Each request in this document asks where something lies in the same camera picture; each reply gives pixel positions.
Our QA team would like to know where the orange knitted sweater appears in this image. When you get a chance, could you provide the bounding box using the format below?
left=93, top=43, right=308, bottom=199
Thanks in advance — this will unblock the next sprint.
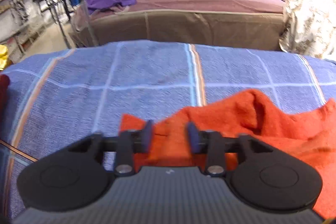
left=134, top=89, right=335, bottom=218

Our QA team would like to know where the blue plaid bed sheet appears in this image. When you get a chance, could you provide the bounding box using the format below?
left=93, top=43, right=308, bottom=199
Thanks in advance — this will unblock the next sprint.
left=1, top=40, right=335, bottom=218

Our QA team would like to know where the dark red folded garment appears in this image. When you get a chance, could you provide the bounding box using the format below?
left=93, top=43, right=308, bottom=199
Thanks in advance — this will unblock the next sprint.
left=0, top=75, right=10, bottom=113

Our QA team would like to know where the yellow object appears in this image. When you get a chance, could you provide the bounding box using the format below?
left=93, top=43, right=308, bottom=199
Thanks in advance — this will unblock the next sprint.
left=0, top=45, right=12, bottom=71

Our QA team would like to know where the mauve covered bed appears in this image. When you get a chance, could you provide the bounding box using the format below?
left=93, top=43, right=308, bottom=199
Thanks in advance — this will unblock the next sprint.
left=70, top=0, right=285, bottom=51

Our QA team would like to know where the floral beige bedding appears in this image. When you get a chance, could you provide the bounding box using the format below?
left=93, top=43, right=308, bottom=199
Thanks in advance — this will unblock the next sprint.
left=279, top=0, right=335, bottom=60

